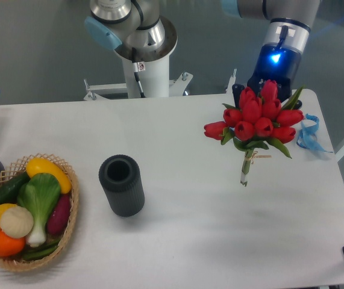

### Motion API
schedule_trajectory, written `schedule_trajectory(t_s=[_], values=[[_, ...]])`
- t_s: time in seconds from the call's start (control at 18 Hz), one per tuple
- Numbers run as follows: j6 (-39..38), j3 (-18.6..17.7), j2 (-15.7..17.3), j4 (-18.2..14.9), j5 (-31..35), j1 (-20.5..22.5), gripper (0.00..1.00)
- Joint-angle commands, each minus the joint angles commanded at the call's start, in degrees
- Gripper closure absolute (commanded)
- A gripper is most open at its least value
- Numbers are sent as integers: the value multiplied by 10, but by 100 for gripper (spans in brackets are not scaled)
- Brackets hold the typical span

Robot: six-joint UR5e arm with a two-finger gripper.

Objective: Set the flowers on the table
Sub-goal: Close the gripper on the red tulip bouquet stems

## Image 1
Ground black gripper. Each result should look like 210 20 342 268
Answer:
232 45 302 110

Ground red tulip bouquet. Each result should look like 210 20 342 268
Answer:
204 80 304 187

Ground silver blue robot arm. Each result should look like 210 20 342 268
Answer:
84 1 320 101

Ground blue ribbon strip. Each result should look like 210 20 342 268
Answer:
296 114 333 154

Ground dark grey ribbed vase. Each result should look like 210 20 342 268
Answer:
98 155 145 217

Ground purple sweet potato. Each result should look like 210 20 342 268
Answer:
46 194 70 235

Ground green bok choy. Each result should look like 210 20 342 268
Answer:
17 173 61 247

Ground woven wicker basket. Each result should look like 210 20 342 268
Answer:
0 154 79 272

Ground dark green cucumber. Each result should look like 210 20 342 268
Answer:
0 172 30 205

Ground green bean pods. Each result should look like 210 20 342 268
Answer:
22 239 60 261

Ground orange fruit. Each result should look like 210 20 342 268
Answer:
0 231 25 257

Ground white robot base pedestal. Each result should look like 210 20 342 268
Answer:
83 45 194 102

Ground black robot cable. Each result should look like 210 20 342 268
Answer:
131 47 146 99

